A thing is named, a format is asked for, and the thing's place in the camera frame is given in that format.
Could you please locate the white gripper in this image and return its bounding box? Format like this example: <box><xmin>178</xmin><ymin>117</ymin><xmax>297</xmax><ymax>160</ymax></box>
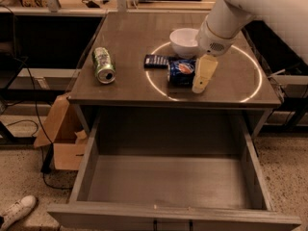
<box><xmin>192</xmin><ymin>21</ymin><xmax>236</xmax><ymax>93</ymax></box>

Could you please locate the blue pepsi can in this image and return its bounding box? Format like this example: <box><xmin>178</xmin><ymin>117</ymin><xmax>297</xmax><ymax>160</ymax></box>
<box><xmin>167</xmin><ymin>59</ymin><xmax>195</xmax><ymax>87</ymax></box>

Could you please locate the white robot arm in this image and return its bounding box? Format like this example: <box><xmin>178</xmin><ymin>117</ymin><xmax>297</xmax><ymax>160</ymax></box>
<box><xmin>196</xmin><ymin>0</ymin><xmax>308</xmax><ymax>76</ymax></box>

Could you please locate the grey cabinet with top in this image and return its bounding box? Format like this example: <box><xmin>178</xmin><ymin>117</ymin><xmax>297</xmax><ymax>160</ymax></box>
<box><xmin>69</xmin><ymin>12</ymin><xmax>281</xmax><ymax>136</ymax></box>

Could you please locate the green soda can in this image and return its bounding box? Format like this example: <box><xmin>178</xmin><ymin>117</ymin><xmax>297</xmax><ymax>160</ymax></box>
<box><xmin>92</xmin><ymin>47</ymin><xmax>116</xmax><ymax>84</ymax></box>

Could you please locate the open grey top drawer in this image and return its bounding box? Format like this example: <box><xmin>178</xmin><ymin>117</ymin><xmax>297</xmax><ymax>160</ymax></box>
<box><xmin>48</xmin><ymin>107</ymin><xmax>301</xmax><ymax>231</ymax></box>

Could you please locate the white ceramic bowl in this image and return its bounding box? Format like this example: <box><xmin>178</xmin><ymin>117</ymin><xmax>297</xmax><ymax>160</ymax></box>
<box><xmin>169</xmin><ymin>28</ymin><xmax>203</xmax><ymax>59</ymax></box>

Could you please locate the dark blue snack packet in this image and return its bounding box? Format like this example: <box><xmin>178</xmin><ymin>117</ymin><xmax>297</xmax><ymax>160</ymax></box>
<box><xmin>143</xmin><ymin>54</ymin><xmax>168</xmax><ymax>68</ymax></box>

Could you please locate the brown cardboard box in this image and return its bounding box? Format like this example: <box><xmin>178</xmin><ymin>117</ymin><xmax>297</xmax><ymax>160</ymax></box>
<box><xmin>34</xmin><ymin>94</ymin><xmax>88</xmax><ymax>173</ymax></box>

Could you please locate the grey side shelf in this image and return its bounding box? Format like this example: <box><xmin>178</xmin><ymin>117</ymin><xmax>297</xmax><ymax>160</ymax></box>
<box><xmin>7</xmin><ymin>68</ymin><xmax>80</xmax><ymax>101</ymax></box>

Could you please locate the white sneaker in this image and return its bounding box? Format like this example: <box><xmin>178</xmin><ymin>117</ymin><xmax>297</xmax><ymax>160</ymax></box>
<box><xmin>0</xmin><ymin>195</ymin><xmax>37</xmax><ymax>231</ymax></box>

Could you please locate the black floor cable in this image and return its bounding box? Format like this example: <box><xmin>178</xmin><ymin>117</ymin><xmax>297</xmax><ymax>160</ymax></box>
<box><xmin>0</xmin><ymin>3</ymin><xmax>74</xmax><ymax>191</ymax></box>

